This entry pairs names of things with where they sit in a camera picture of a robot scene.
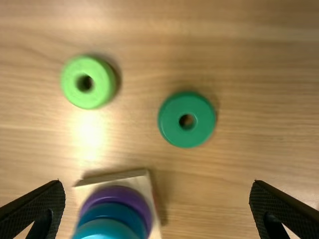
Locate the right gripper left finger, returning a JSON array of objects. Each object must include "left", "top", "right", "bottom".
[{"left": 0, "top": 180, "right": 66, "bottom": 239}]

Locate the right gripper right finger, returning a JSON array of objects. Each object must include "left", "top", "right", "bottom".
[{"left": 249, "top": 180, "right": 319, "bottom": 239}]

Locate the dark green ring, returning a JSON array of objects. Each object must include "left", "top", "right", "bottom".
[{"left": 157, "top": 92, "right": 217, "bottom": 149}]

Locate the light green ring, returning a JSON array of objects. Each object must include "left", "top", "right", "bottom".
[{"left": 60, "top": 55, "right": 118, "bottom": 111}]

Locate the light blue ring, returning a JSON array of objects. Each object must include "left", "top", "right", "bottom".
[{"left": 73, "top": 218, "right": 141, "bottom": 239}]

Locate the dark blue ring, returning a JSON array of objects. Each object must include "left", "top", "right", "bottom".
[{"left": 76, "top": 202, "right": 148, "bottom": 239}]

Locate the purple ring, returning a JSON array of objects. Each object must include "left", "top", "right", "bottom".
[{"left": 79, "top": 185, "right": 153, "bottom": 237}]

